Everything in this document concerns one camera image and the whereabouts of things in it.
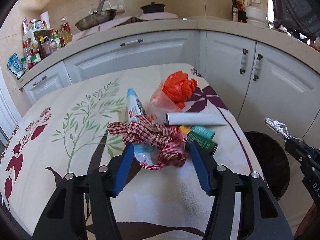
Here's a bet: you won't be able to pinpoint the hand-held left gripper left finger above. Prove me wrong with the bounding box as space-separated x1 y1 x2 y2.
32 142 135 240

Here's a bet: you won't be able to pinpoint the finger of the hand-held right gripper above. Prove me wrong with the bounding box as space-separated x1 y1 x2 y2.
301 144 320 158
284 139 308 164

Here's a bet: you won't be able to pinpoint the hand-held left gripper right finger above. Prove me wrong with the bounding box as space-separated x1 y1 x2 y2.
189 141 294 240

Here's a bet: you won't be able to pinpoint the silver foil wrapper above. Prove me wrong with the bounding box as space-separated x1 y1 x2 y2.
265 117 304 140

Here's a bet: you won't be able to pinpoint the black trash bin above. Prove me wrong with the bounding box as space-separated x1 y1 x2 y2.
244 131 290 202

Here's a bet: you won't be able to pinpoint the green can with yellow cap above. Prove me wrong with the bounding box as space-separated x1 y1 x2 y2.
179 125 218 155

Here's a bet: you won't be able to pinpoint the red checkered ribbon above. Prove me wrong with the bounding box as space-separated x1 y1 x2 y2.
107 115 188 171

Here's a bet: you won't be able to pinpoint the white paper tube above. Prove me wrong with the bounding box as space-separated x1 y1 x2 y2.
166 112 228 126

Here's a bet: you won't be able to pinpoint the white and blue tube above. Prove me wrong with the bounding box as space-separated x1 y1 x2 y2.
126 88 155 167

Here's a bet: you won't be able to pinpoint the large orange plastic bag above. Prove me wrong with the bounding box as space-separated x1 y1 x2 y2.
147 71 198 117

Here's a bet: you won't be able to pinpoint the tall white cabinet door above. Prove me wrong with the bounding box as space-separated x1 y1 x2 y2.
205 31 257 120
237 42 320 140

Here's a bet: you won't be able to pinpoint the floral cream tablecloth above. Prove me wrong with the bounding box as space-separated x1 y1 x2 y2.
0 62 265 240

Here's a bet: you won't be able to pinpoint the wide white cabinet front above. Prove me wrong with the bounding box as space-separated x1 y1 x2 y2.
62 31 200 84

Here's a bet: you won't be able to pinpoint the small white cabinet door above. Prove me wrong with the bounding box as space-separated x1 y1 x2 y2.
22 69 73 105

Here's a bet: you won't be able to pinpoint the white crumpled cloth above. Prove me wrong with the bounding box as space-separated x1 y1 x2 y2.
269 21 285 31

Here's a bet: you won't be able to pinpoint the dark grey curtain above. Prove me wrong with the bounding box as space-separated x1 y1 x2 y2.
265 0 320 39

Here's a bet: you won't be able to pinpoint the beige kitchen countertop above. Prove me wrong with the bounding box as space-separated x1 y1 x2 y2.
17 16 320 90

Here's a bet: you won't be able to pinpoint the group of condiment bottles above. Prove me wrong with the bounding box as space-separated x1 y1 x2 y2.
21 17 73 70

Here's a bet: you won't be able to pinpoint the red food packets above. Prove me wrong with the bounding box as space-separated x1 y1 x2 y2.
237 1 248 23

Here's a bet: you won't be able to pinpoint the pink stove cover cloth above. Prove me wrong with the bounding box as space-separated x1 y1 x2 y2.
72 12 180 42

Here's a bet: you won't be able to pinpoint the blue and white pouch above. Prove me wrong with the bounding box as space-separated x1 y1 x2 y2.
7 53 25 79

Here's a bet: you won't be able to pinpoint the dark olive oil bottle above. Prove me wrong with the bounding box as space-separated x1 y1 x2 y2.
231 0 239 22

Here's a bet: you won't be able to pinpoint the steel wok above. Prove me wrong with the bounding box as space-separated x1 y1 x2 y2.
75 0 117 31

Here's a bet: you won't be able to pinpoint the white spice rack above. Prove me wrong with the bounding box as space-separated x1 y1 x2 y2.
22 27 50 45

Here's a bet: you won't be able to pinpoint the black cooking pot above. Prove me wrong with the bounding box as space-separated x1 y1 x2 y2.
140 2 166 14

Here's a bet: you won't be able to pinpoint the white paper towel roll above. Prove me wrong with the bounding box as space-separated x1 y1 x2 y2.
40 11 50 29

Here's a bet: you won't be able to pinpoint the white cabinet handle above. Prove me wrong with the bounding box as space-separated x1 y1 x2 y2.
253 54 263 82
120 39 144 47
32 75 47 87
239 49 249 74

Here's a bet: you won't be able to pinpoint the white door frame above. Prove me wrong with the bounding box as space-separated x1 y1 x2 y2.
0 67 22 140

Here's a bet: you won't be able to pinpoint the wide white wall socket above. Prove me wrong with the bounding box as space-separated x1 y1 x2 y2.
110 0 125 13

